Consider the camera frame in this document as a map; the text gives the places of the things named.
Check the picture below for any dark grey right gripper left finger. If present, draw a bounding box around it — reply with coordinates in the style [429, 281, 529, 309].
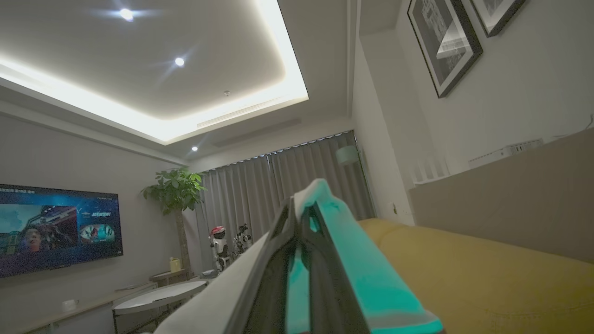
[153, 199, 302, 334]

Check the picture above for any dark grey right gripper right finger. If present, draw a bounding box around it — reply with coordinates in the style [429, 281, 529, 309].
[290, 179, 444, 334]

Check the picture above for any black and white toy robot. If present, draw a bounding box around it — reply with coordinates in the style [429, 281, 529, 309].
[232, 224, 254, 257]

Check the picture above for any white toy robot red helmet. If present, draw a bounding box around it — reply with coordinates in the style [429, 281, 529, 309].
[209, 226, 231, 273]

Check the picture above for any grey window curtain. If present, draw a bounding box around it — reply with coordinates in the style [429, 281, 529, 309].
[197, 155, 272, 274]
[269, 131, 374, 221]

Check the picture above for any round white coffee table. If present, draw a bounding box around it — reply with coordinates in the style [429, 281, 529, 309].
[113, 280, 208, 332]

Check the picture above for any green potted tree plant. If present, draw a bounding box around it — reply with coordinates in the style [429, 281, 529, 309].
[141, 167, 207, 279]

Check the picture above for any yellow sofa cushion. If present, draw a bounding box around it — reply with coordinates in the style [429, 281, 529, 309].
[357, 218, 594, 334]

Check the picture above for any light wooden television console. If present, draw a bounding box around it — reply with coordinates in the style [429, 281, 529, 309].
[19, 283, 158, 334]

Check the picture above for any beige headboard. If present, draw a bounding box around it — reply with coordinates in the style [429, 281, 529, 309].
[408, 128, 594, 263]

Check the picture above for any white power strip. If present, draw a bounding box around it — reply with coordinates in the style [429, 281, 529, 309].
[468, 138, 544, 168]

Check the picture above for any large black framed picture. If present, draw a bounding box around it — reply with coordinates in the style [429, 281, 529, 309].
[407, 0, 483, 98]

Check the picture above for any small black framed picture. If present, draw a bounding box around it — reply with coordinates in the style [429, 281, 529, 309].
[470, 0, 527, 38]

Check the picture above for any flat wall television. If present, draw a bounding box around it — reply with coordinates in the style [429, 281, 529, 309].
[0, 184, 123, 279]

